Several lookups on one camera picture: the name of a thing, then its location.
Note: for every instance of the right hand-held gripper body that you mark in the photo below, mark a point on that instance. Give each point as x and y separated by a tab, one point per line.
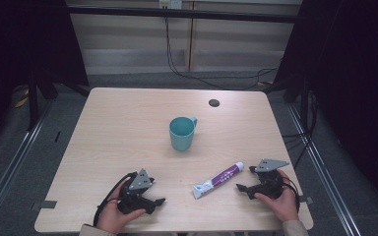
270	183

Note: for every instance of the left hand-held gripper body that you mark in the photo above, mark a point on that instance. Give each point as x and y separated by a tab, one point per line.
134	200

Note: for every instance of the purple and white toothpaste tube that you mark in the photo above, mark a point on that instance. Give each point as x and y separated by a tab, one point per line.
218	180

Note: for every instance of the teal cup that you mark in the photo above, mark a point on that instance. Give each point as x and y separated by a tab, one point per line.
181	134

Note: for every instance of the person's left hand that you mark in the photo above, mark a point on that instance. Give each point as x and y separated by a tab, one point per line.
113	214

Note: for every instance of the person's right hand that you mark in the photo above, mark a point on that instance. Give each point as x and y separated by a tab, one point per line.
283	206

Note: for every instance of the grey tape strip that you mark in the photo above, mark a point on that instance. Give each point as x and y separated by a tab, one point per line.
306	199
48	204

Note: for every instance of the dark round table grommet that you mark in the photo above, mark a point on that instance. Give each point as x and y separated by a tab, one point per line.
214	103

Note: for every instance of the black metal stand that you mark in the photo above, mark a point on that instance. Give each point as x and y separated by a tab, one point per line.
305	105
32	101

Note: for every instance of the black curtain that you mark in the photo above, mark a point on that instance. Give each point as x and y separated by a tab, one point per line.
19	42
354	82

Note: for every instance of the yellow floor tape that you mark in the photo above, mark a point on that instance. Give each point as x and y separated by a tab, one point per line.
21	102

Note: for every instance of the black horizontal bar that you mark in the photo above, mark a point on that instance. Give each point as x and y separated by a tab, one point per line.
183	13

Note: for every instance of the metal floor rail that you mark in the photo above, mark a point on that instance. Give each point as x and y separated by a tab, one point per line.
325	177
11	167

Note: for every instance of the white wall power outlet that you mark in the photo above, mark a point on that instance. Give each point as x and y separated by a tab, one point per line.
170	3

